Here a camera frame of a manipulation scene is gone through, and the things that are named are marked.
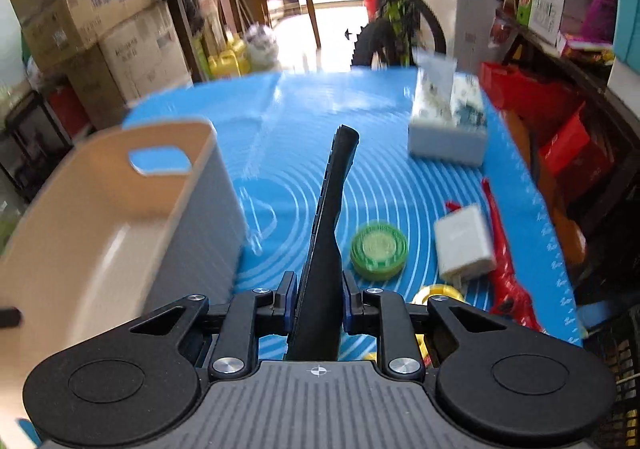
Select beige plastic storage basket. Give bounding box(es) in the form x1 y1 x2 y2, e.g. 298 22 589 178
0 118 248 432

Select cluttered wooden rack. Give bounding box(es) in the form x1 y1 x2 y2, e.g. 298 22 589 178
157 0 246 82

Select yellow tape roll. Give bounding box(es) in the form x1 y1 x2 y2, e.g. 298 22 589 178
412 283 467 366

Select dark wooden shelf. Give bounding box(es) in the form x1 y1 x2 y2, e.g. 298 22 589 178
497 9 640 160

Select flat red gift box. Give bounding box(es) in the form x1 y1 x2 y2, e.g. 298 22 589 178
479 61 585 141

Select red plastic tool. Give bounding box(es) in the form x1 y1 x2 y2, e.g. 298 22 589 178
479 178 545 332

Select green and white box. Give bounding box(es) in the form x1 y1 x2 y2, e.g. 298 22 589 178
516 0 569 46

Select blue silicone mat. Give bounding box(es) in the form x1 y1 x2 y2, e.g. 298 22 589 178
122 68 585 362

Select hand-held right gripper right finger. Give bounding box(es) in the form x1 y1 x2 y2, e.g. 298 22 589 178
342 274 506 377

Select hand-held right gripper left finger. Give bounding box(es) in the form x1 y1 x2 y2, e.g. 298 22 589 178
131 271 299 380

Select wooden chair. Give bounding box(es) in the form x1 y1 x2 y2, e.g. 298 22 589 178
256 0 321 48

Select yellow plastic jugs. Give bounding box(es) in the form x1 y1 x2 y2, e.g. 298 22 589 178
207 39 251 79

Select green and black bicycle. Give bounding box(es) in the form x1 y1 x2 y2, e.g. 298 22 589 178
345 0 448 71

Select white plastic bag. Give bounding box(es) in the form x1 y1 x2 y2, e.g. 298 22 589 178
246 24 282 73

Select white charger plug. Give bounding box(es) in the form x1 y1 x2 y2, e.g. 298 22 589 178
433 205 497 284

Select wide printed cardboard box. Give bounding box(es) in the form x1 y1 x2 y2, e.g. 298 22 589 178
7 0 162 71

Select small red gift box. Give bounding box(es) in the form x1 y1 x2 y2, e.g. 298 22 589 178
537 104 615 192

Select black plastic crate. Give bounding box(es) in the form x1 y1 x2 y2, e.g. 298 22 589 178
581 301 640 432

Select green round lid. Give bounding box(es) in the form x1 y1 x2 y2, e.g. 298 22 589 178
349 223 408 278

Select printed tissue pack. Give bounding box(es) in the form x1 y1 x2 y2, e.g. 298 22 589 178
407 49 489 166

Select teal plastic bin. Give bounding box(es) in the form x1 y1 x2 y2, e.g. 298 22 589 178
612 0 640 66

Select tall plain cardboard box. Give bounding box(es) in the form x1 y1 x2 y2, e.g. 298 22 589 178
99 2 194 104

